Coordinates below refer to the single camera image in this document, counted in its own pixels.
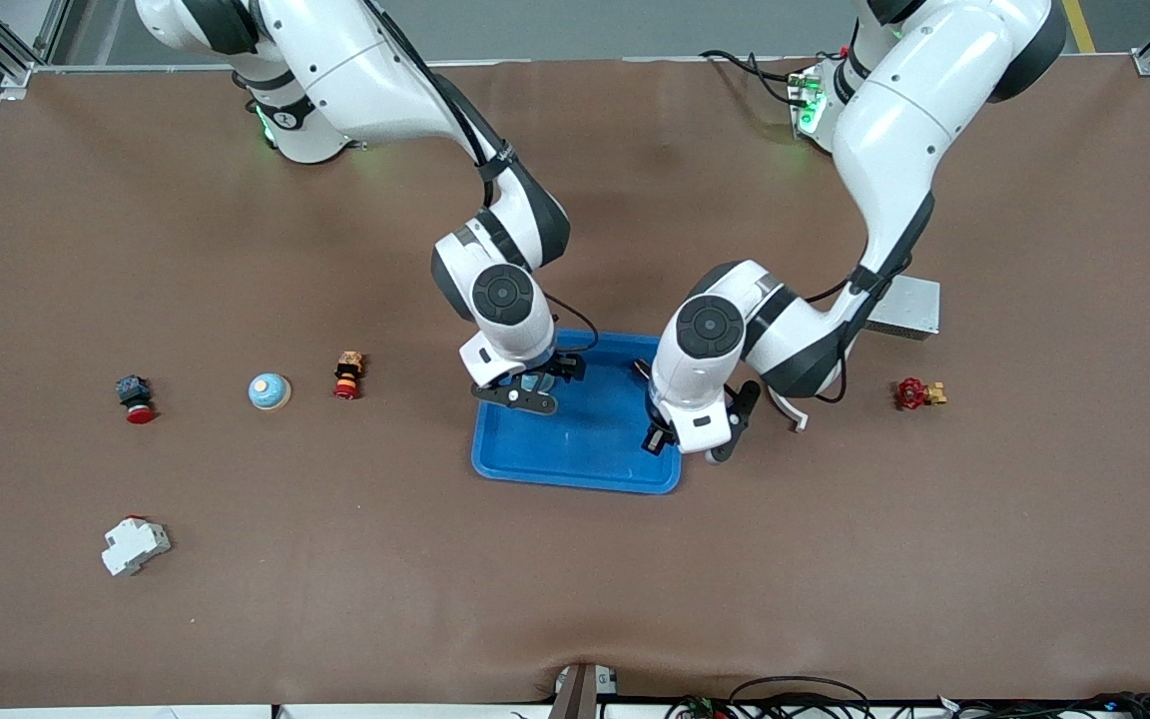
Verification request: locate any blue plastic tray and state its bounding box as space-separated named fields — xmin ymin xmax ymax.
xmin=471 ymin=330 xmax=688 ymax=495

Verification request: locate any white curved plastic arc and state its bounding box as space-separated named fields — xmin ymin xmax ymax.
xmin=768 ymin=384 xmax=811 ymax=433

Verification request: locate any orange emergency stop button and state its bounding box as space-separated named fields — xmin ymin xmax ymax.
xmin=332 ymin=351 xmax=366 ymax=400

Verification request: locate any brown table cover sheet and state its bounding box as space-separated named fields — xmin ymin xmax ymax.
xmin=0 ymin=55 xmax=1150 ymax=710

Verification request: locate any grey metal box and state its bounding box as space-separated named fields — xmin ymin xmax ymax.
xmin=869 ymin=275 xmax=942 ymax=342

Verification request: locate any silver base connector box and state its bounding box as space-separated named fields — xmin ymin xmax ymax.
xmin=790 ymin=62 xmax=828 ymax=138

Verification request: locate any red mushroom push button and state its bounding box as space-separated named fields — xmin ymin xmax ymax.
xmin=116 ymin=374 xmax=158 ymax=425

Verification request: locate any white circuit breaker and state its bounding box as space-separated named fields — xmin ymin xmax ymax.
xmin=101 ymin=515 xmax=173 ymax=578

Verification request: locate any red handle brass valve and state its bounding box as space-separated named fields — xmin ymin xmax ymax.
xmin=895 ymin=376 xmax=948 ymax=411

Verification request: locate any grey table edge mount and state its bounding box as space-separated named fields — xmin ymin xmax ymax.
xmin=548 ymin=663 xmax=620 ymax=719

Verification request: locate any black base cable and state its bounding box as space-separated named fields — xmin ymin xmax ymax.
xmin=700 ymin=48 xmax=806 ymax=109

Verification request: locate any black cable bundle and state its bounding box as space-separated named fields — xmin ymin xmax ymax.
xmin=665 ymin=676 xmax=1150 ymax=719

